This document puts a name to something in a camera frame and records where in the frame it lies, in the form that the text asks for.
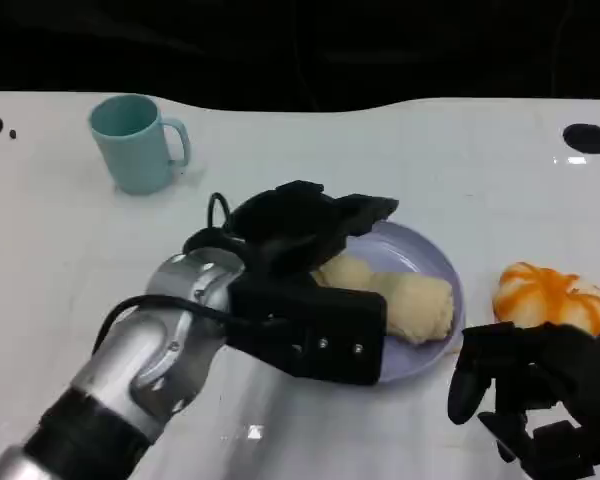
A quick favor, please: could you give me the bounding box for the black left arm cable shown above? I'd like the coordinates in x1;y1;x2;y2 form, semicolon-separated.
90;293;286;361
181;191;251;256

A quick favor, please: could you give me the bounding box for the beige towel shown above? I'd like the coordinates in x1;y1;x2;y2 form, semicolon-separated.
311;254;455;348

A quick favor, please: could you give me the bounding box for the lilac plate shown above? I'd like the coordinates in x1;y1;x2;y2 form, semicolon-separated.
309;219;467;385

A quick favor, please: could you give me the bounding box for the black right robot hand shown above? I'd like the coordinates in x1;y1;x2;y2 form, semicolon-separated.
446;321;600;480

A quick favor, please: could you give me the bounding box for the orange and white bread roll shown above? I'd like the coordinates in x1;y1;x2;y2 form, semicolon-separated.
493;260;600;337

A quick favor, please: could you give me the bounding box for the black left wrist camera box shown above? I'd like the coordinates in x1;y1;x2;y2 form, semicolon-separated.
226;271;387;387

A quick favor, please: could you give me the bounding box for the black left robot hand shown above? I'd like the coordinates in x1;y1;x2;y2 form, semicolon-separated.
223;179;401;284

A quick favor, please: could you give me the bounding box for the pale green mug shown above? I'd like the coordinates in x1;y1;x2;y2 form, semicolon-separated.
88;94;192;196

